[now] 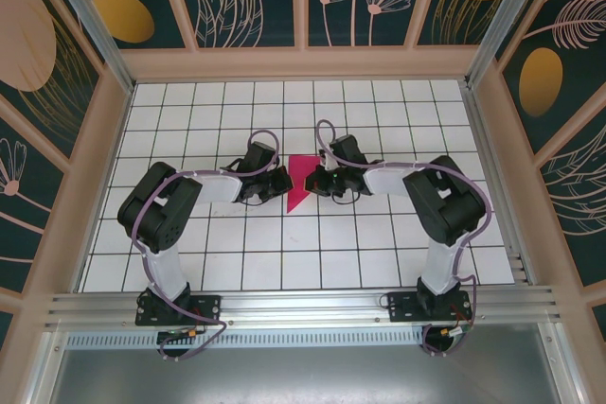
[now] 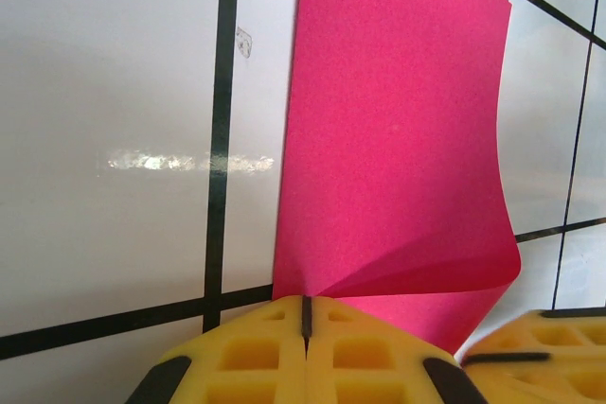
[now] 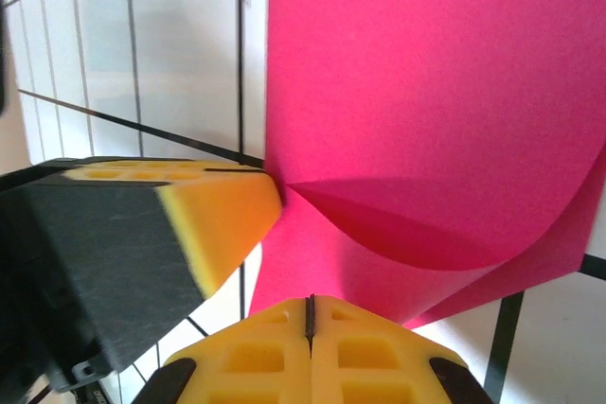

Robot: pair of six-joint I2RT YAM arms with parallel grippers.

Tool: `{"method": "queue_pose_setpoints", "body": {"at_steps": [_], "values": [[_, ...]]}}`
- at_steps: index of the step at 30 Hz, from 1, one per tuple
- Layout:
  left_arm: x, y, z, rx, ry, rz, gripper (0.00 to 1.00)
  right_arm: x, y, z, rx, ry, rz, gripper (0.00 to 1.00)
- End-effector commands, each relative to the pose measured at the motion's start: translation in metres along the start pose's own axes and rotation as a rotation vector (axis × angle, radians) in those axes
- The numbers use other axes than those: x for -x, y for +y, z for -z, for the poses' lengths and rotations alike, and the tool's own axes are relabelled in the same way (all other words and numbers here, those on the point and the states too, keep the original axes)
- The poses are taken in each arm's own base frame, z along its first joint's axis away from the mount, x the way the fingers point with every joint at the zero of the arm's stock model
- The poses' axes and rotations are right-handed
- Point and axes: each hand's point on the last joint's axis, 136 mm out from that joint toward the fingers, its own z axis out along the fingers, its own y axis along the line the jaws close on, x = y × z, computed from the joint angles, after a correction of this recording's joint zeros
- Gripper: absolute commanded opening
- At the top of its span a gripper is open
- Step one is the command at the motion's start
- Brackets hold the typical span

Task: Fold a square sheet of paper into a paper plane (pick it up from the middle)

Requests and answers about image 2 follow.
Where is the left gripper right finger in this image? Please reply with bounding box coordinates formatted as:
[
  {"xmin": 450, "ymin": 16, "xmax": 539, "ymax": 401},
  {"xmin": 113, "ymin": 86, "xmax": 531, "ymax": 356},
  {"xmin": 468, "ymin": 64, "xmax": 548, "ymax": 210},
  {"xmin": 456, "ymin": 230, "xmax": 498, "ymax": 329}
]
[{"xmin": 305, "ymin": 295, "xmax": 489, "ymax": 404}]

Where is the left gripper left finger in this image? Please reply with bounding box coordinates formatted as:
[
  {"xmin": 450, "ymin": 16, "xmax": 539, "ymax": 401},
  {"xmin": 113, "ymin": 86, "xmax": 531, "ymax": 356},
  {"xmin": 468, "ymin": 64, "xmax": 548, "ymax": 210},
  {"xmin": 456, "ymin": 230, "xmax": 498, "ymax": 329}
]
[{"xmin": 125, "ymin": 294, "xmax": 308, "ymax": 404}]

